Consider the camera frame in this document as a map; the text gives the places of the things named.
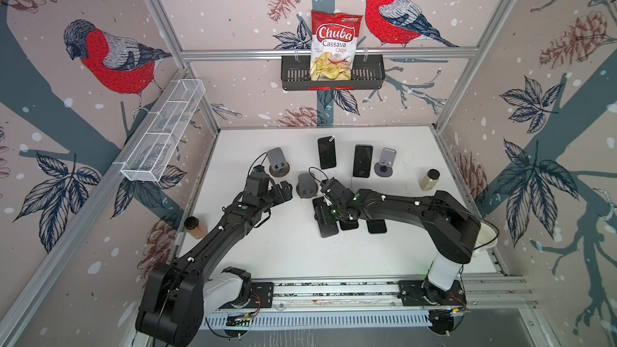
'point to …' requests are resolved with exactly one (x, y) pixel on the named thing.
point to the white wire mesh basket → (149, 157)
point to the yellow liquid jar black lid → (431, 180)
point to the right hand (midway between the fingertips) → (321, 214)
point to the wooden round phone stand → (279, 167)
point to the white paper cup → (486, 234)
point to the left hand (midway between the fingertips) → (287, 185)
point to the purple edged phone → (330, 228)
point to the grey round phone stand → (384, 168)
